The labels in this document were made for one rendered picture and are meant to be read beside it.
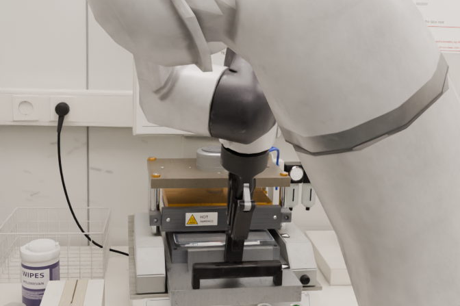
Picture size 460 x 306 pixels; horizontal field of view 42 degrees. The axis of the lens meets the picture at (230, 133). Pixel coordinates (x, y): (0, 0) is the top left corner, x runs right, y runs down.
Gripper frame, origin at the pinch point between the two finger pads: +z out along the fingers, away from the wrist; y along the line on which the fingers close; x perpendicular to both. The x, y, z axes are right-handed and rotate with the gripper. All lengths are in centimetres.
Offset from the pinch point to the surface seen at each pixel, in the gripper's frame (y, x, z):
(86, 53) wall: -83, -30, 0
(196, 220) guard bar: -11.3, -5.3, 3.3
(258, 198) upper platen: -17.0, 7.6, 2.5
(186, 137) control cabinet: -39.5, -5.2, 1.6
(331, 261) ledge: -37, 35, 38
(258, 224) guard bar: -11.2, 6.7, 4.5
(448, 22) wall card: -82, 75, -14
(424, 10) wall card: -83, 68, -17
